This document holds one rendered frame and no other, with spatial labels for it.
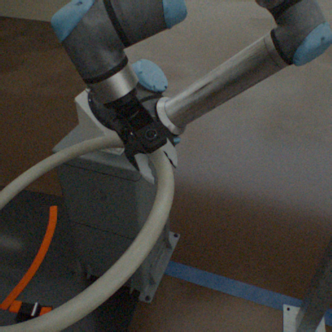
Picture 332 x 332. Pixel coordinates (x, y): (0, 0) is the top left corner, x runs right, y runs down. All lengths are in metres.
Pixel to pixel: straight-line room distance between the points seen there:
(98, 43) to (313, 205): 2.21
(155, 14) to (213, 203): 1.98
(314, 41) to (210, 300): 1.41
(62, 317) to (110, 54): 0.41
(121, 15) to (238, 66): 0.58
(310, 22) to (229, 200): 1.67
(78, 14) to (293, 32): 0.63
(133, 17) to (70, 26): 0.10
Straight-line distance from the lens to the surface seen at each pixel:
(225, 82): 1.13
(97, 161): 1.45
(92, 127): 1.46
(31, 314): 2.02
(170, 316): 1.95
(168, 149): 0.74
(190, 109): 1.20
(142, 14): 0.60
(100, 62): 0.62
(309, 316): 1.88
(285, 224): 2.45
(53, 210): 2.50
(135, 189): 1.45
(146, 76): 1.32
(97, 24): 0.61
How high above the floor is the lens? 1.71
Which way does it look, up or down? 38 degrees down
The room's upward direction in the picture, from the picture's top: straight up
